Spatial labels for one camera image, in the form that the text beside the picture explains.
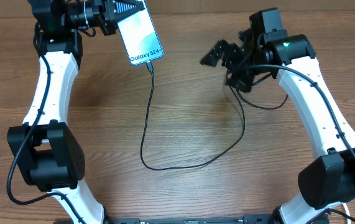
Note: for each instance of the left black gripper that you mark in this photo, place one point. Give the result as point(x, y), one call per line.
point(110, 27)

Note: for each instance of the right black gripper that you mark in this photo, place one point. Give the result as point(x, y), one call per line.
point(221, 50)

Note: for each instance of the blue Galaxy smartphone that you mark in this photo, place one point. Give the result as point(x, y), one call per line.
point(140, 38)

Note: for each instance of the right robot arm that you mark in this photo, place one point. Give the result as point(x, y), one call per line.
point(268, 51)

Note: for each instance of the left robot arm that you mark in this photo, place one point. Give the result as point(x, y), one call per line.
point(44, 149)

